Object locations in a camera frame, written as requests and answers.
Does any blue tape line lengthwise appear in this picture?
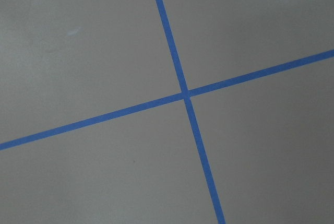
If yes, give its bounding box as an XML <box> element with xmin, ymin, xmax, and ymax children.
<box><xmin>156</xmin><ymin>0</ymin><xmax>226</xmax><ymax>223</ymax></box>

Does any blue tape line crosswise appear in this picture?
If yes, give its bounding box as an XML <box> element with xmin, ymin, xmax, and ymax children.
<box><xmin>1</xmin><ymin>50</ymin><xmax>333</xmax><ymax>150</ymax></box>

